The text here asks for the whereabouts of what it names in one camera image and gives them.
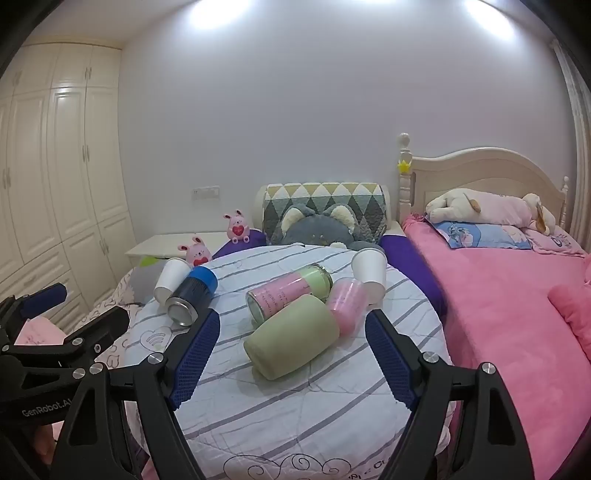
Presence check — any triangle patterned quilted cushion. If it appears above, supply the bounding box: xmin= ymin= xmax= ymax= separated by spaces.
xmin=261 ymin=182 xmax=387 ymax=234

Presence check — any cream wooden headboard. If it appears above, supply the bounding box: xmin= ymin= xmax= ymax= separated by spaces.
xmin=398 ymin=132 xmax=573 ymax=236

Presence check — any dark can with blue cap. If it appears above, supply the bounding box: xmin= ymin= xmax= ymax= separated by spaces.
xmin=165 ymin=266 xmax=218 ymax=328

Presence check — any plain pink cushion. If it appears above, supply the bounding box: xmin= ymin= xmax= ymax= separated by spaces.
xmin=547 ymin=284 xmax=591 ymax=361

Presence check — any large green cup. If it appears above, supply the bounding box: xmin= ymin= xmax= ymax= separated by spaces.
xmin=243 ymin=294 xmax=341 ymax=381

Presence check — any pink printed pillow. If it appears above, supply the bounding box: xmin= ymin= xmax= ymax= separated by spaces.
xmin=531 ymin=226 xmax=588 ymax=256

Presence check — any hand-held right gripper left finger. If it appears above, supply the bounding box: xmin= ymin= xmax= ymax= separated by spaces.
xmin=51 ymin=308 xmax=221 ymax=480

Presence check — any pink and green can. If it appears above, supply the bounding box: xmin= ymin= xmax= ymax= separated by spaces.
xmin=246 ymin=263 xmax=334 ymax=329

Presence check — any pink cloth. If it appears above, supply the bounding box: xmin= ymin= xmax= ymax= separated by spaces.
xmin=14 ymin=318 xmax=66 ymax=345

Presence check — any cream and pink plush dog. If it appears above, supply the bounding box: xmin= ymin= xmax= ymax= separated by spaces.
xmin=425 ymin=189 xmax=557 ymax=235

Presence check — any cream wardrobe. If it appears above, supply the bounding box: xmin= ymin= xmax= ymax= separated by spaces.
xmin=0 ymin=41 xmax=138 ymax=326

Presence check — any white nightstand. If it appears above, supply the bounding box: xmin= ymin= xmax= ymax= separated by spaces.
xmin=124 ymin=231 xmax=232 ymax=259

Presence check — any pink plastic cup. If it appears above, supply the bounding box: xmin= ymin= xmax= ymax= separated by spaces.
xmin=325 ymin=277 xmax=369 ymax=335

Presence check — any purple bed sheet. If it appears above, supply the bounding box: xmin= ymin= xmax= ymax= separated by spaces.
xmin=211 ymin=228 xmax=448 ymax=326

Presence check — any white paper cup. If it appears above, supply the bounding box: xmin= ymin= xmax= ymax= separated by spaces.
xmin=351 ymin=248 xmax=388 ymax=308
xmin=154 ymin=257 xmax=191 ymax=305

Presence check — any pink bunny toy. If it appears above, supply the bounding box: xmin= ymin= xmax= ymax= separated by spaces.
xmin=178 ymin=235 xmax=213 ymax=268
xmin=223 ymin=209 xmax=252 ymax=244

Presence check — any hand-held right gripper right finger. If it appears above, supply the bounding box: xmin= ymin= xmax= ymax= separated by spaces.
xmin=364 ymin=308 xmax=533 ymax=480

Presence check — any grey plush cat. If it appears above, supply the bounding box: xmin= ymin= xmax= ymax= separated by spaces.
xmin=269 ymin=203 xmax=386 ymax=252

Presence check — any pale curtain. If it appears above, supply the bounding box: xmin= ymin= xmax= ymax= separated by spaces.
xmin=549 ymin=39 xmax=591 ymax=254

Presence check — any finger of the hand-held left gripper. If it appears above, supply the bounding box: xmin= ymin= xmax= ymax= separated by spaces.
xmin=0 ymin=306 xmax=131 ymax=384
xmin=0 ymin=282 xmax=68 ymax=345

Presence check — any blue cartoon pillow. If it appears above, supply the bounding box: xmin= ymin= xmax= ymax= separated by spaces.
xmin=427 ymin=219 xmax=534 ymax=251

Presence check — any pink fleece blanket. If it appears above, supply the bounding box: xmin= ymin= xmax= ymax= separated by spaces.
xmin=402 ymin=215 xmax=591 ymax=480

